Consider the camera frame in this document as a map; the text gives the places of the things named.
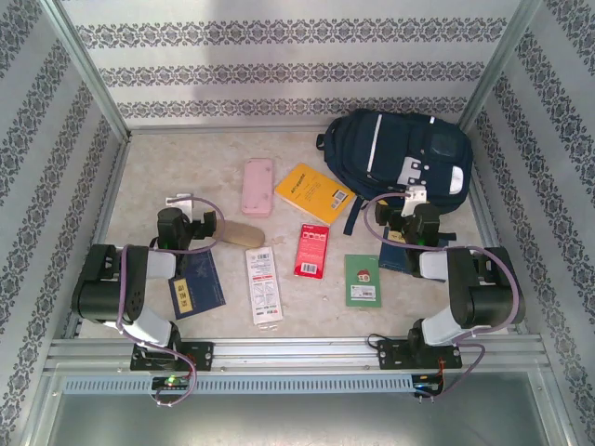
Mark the red stationery package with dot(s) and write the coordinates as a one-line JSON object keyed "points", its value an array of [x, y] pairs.
{"points": [[310, 251]]}

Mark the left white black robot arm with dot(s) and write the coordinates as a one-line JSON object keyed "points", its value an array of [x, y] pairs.
{"points": [[102, 288]]}

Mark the right small circuit board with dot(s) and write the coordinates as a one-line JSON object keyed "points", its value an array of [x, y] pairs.
{"points": [[427, 388]]}

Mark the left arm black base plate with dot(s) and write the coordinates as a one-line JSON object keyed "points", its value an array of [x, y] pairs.
{"points": [[200, 355]]}

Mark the yellow notebook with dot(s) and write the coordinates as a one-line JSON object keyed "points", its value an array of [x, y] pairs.
{"points": [[309, 190]]}

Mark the navy book with wide yellow label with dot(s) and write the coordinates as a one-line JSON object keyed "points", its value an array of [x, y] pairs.
{"points": [[392, 260]]}

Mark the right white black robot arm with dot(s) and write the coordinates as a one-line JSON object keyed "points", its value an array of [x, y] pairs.
{"points": [[488, 288]]}

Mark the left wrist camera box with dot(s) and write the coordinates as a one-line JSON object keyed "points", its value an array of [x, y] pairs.
{"points": [[183, 203]]}

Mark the left small circuit board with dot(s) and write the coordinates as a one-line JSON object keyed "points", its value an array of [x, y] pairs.
{"points": [[171, 383]]}

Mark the grey metal sheet panel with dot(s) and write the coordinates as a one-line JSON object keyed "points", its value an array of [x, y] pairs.
{"points": [[302, 418]]}

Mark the pink pencil case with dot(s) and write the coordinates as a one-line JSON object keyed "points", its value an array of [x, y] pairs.
{"points": [[257, 188]]}

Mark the aluminium side rail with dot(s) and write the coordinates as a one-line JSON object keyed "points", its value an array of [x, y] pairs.
{"points": [[488, 227], [116, 176]]}

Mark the long white ruler package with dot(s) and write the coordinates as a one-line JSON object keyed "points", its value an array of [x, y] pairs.
{"points": [[263, 288]]}

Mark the navy blue backpack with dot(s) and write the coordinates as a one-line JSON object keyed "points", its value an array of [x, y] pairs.
{"points": [[395, 148]]}

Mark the aluminium back rail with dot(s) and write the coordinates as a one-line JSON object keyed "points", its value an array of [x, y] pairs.
{"points": [[232, 130]]}

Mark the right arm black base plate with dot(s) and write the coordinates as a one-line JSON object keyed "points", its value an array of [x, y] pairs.
{"points": [[395, 355]]}

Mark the green notebook with house picture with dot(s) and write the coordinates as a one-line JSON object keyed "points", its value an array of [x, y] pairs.
{"points": [[362, 288]]}

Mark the small circuit board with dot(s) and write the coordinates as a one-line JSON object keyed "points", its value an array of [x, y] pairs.
{"points": [[171, 383], [427, 388]]}

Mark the aluminium mounting rail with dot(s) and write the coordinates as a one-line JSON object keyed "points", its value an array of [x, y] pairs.
{"points": [[302, 355]]}

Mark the rounded wooden board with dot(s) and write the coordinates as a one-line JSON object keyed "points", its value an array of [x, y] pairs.
{"points": [[244, 235]]}

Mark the aluminium frame post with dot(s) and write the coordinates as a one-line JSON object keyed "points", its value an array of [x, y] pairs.
{"points": [[495, 69], [89, 69]]}

